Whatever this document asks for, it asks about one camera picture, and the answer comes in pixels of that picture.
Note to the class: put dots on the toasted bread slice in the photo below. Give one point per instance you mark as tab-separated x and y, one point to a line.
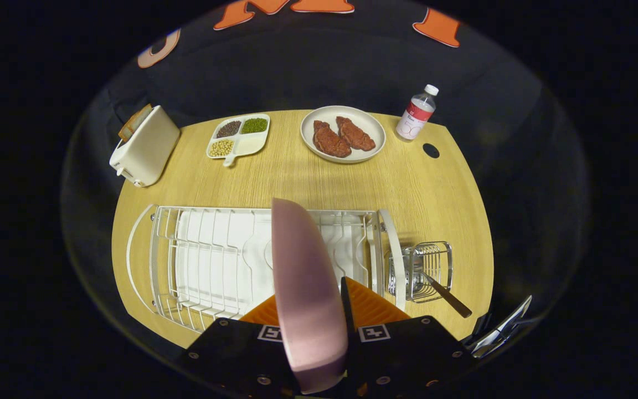
133	122

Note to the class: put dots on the pile of green beans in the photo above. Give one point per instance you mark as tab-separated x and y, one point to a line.
254	126

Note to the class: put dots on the white drain tray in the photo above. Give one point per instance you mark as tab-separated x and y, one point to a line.
214	260

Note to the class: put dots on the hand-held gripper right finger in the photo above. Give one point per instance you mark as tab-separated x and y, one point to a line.
348	310

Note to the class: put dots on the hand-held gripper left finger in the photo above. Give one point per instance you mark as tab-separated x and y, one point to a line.
230	354

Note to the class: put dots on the pile of dark beans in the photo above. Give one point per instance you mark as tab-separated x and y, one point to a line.
229	129

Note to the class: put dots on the clear bottle with red label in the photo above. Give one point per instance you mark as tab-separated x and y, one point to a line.
414	119

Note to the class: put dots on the beige round plate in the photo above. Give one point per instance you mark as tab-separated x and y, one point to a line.
366	124

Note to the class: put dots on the pile of yellow beans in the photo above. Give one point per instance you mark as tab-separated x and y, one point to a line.
221	148

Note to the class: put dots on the pink plate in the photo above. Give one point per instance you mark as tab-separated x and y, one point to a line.
308	299

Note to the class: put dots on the white divided dish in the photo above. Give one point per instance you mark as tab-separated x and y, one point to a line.
250	145

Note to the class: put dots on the white toaster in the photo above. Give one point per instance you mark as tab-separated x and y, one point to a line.
147	149

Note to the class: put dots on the red steak piece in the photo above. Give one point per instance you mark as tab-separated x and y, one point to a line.
331	141
355	134

